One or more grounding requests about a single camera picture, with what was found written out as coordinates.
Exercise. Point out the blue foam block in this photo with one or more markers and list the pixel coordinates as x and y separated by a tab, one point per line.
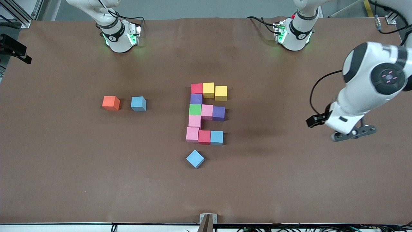
217	137
195	158
138	103

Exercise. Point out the grey metal camera bracket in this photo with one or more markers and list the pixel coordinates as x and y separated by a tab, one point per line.
208	222

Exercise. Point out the pink foam block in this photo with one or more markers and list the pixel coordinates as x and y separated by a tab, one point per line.
207	111
194	121
192	134

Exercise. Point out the yellow foam block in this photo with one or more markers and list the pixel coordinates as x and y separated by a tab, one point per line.
221	92
209	89

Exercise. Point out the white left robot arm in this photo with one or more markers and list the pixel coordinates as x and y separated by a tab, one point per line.
357	93

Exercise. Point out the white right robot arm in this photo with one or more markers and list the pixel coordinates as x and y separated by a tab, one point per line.
117	35

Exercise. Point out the aluminium frame profile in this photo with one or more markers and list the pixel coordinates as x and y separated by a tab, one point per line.
391	19
24	23

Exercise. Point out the purple foam block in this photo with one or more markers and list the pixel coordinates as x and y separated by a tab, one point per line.
219	113
196	98

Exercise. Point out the red foam block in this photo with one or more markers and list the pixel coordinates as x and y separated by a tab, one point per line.
197	88
204	137

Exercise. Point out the green foam block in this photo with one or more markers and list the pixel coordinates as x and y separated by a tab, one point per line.
194	109

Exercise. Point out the orange foam block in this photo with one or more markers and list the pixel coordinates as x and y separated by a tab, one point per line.
110	102

